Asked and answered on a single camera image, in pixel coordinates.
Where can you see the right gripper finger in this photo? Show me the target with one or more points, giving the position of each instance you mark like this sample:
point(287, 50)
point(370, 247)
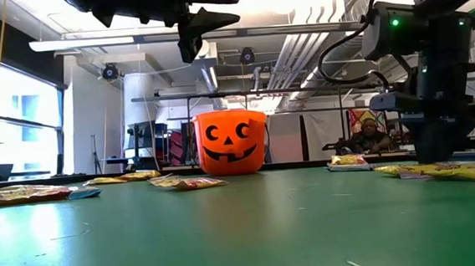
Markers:
point(420, 143)
point(441, 141)

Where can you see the person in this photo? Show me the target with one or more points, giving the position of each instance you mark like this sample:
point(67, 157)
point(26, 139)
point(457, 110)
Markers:
point(368, 138)

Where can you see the colourful poster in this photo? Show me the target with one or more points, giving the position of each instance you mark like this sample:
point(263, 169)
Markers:
point(360, 116)

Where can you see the long white light fixture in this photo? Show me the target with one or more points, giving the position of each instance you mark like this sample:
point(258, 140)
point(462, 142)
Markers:
point(68, 44)

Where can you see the orange pumpkin bucket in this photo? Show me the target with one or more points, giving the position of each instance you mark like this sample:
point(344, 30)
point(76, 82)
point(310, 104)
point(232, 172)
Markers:
point(224, 121)

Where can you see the black tripod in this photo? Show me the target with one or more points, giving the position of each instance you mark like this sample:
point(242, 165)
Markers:
point(95, 153)

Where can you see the black ceiling camera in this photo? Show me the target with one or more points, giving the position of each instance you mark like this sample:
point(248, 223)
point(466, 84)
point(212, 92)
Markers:
point(110, 71)
point(247, 56)

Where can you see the black metal rack frame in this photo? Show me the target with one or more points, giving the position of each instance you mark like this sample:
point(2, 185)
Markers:
point(218, 95)

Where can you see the black table frame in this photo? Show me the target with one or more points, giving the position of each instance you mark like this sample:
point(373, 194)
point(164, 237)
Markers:
point(290, 165)

